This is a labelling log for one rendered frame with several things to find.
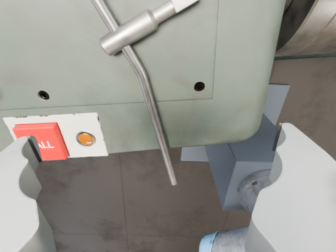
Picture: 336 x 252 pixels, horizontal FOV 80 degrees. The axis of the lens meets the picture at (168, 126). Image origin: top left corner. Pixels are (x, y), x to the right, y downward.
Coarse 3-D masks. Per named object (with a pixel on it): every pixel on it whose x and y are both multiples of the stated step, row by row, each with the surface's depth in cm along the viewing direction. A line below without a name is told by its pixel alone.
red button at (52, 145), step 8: (16, 128) 28; (24, 128) 28; (32, 128) 28; (40, 128) 28; (48, 128) 28; (56, 128) 29; (16, 136) 29; (40, 136) 29; (48, 136) 29; (56, 136) 29; (40, 144) 29; (48, 144) 29; (56, 144) 29; (64, 144) 31; (40, 152) 30; (48, 152) 30; (56, 152) 30; (64, 152) 30
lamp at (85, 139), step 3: (81, 135) 30; (84, 135) 30; (87, 135) 30; (78, 138) 30; (81, 138) 30; (84, 138) 30; (87, 138) 30; (90, 138) 30; (81, 141) 30; (84, 141) 30; (87, 141) 30; (90, 141) 30; (87, 144) 31
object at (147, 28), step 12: (168, 0) 20; (180, 0) 20; (192, 0) 20; (144, 12) 20; (156, 12) 21; (168, 12) 21; (132, 24) 21; (144, 24) 21; (156, 24) 21; (108, 36) 21; (120, 36) 21; (132, 36) 21; (108, 48) 22; (120, 48) 22
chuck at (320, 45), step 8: (328, 24) 27; (320, 32) 29; (328, 32) 29; (312, 40) 30; (320, 40) 30; (328, 40) 30; (304, 48) 33; (312, 48) 33; (320, 48) 33; (328, 48) 33
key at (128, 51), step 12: (96, 0) 20; (108, 12) 21; (108, 24) 21; (132, 48) 23; (132, 60) 23; (144, 72) 24; (144, 84) 25; (144, 96) 26; (156, 108) 27; (156, 120) 27; (156, 132) 28; (168, 156) 31; (168, 168) 32
